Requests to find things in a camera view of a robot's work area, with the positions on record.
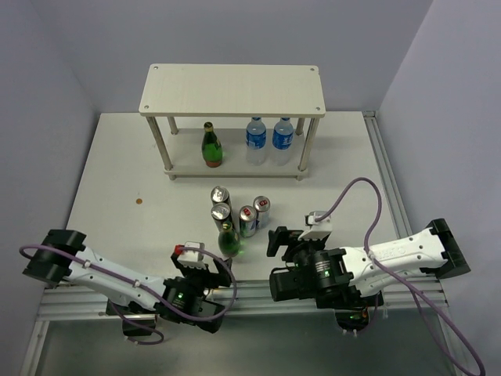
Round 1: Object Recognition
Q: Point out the silver blue energy can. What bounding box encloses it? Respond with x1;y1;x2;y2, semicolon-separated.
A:
239;205;257;237
253;196;271;229

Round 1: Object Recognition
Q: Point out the green glass bottle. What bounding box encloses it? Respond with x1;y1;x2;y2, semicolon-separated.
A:
218;221;240;258
201;121;223;168

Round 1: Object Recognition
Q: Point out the black yellow-label can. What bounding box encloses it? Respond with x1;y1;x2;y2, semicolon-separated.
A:
210;186;231;206
211;202;233;232

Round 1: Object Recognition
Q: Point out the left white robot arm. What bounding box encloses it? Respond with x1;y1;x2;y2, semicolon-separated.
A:
19;230;237;333

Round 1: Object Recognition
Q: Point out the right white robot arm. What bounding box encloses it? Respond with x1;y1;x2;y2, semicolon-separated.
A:
266;219;470;310

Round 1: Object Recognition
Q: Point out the white two-tier shelf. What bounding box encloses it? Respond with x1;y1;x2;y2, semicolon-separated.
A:
139;63;326;179

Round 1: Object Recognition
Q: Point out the right clear water bottle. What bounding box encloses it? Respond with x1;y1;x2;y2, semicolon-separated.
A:
271;117;294;166

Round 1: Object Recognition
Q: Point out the clear water bottle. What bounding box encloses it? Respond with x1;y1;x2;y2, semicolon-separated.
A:
271;117;294;166
246;117;267;166

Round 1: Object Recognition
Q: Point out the left clear water bottle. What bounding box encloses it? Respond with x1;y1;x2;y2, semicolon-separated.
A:
246;117;267;166

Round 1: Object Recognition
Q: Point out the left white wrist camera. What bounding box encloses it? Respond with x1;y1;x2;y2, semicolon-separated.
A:
175;242;205;269

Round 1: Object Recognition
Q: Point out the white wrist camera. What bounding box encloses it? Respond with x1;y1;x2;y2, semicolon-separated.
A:
175;242;205;269
298;211;333;240

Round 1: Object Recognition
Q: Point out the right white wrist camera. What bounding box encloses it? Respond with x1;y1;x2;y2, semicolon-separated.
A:
298;211;333;240

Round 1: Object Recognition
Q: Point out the aluminium frame rail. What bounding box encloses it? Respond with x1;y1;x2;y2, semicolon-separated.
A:
19;110;470;376

